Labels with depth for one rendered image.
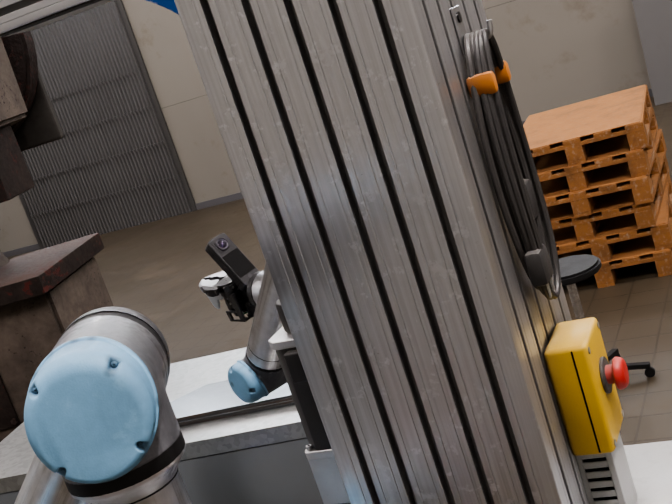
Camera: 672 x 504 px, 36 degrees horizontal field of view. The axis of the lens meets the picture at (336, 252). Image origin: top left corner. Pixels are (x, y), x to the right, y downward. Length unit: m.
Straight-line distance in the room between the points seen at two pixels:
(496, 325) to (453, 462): 0.18
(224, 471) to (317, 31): 1.58
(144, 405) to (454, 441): 0.38
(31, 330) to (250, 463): 3.61
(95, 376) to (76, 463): 0.08
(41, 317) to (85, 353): 4.95
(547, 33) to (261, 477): 8.97
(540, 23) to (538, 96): 0.75
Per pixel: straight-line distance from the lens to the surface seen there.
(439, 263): 1.07
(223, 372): 2.86
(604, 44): 10.98
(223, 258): 1.95
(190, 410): 2.60
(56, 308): 5.86
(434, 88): 1.03
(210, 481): 2.50
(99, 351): 0.94
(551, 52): 11.07
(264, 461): 2.43
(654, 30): 10.48
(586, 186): 5.66
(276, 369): 1.76
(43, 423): 0.95
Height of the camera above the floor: 1.90
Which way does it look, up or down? 13 degrees down
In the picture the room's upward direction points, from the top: 18 degrees counter-clockwise
